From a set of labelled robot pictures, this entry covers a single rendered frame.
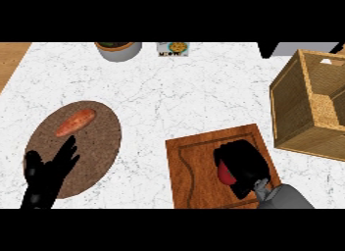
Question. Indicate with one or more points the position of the orange sweet potato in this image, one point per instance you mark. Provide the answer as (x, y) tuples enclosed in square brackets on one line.
[(75, 122)]

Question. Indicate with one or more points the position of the wicker basket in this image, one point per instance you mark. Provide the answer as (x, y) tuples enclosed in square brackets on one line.
[(315, 104)]

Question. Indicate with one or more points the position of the brown wooden cutting board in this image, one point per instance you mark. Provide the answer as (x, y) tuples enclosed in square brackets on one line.
[(198, 173)]

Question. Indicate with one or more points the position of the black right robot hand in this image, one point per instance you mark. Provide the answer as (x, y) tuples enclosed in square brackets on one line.
[(247, 165)]

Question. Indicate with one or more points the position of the dark grey appliance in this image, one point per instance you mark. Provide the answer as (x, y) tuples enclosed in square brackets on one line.
[(296, 48)]

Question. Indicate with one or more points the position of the red tomato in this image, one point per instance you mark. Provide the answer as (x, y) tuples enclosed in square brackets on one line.
[(225, 175)]

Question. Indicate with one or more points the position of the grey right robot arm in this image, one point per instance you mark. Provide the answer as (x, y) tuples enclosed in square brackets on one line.
[(281, 197)]

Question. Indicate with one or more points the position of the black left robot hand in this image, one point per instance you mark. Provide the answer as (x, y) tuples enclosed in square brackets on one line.
[(44, 178)]

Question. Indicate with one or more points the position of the grey plant pot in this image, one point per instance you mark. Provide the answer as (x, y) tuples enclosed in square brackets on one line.
[(118, 50)]

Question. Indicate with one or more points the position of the small printed box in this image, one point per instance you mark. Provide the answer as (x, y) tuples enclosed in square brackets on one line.
[(171, 49)]

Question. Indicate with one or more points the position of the brown oval placemat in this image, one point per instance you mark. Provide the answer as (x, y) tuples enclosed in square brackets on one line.
[(90, 143)]

